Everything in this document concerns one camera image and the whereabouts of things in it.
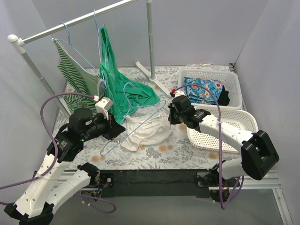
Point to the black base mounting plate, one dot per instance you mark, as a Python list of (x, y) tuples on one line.
[(156, 182)]

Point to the white laundry basket tipped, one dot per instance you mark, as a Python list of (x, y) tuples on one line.
[(238, 118)]

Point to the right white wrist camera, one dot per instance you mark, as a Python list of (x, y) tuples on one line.
[(176, 93)]

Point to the blue floral garment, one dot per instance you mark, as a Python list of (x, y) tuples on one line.
[(199, 95)]

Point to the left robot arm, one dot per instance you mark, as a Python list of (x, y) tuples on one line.
[(41, 199)]

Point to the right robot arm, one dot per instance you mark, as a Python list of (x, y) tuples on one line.
[(257, 152)]

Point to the white clothes rack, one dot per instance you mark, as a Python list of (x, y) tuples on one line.
[(21, 90)]

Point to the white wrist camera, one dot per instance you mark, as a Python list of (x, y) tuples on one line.
[(176, 93), (103, 105)]

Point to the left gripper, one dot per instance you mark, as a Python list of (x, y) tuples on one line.
[(110, 127)]

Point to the green t-shirt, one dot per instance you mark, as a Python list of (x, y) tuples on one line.
[(125, 93)]

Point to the green striped tank top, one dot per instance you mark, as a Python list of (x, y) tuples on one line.
[(80, 80)]

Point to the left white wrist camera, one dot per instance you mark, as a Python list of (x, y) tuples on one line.
[(103, 105)]

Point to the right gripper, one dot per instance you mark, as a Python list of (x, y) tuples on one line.
[(171, 113)]

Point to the floral patterned table mat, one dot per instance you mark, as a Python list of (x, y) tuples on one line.
[(176, 152)]

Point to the white laundry basket upright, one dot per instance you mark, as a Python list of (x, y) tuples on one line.
[(230, 79)]

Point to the white tank top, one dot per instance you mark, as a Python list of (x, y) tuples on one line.
[(146, 131)]

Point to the blue wire hanger with striped top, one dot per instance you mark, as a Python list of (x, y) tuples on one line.
[(69, 42)]

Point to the black garment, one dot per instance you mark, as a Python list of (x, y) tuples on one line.
[(224, 99)]

